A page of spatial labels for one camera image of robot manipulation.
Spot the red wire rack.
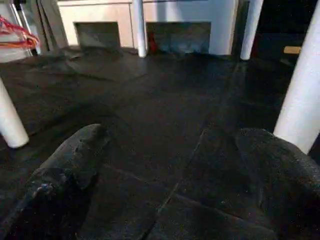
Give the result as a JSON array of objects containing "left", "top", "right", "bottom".
[{"left": 0, "top": 16, "right": 41, "bottom": 50}]

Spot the white plastic table leg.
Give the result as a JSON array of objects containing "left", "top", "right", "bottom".
[
  {"left": 131, "top": 0, "right": 149, "bottom": 59},
  {"left": 273, "top": 2, "right": 320, "bottom": 155},
  {"left": 0, "top": 79, "right": 30, "bottom": 149},
  {"left": 240, "top": 0, "right": 264, "bottom": 61}
]

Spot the small yellow tag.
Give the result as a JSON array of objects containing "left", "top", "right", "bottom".
[{"left": 283, "top": 46, "right": 302, "bottom": 55}]

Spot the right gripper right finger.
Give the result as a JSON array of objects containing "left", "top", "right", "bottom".
[{"left": 234, "top": 127, "right": 320, "bottom": 240}]

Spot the white cabinet with glass doors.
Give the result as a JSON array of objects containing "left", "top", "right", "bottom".
[{"left": 57, "top": 0, "right": 240, "bottom": 57}]

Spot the red bottle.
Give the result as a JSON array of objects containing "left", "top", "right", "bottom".
[{"left": 148, "top": 36, "right": 159, "bottom": 54}]

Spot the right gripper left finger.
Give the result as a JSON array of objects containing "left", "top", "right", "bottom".
[{"left": 0, "top": 123, "right": 110, "bottom": 240}]

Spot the black work mat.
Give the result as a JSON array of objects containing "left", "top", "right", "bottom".
[{"left": 0, "top": 45, "right": 320, "bottom": 240}]

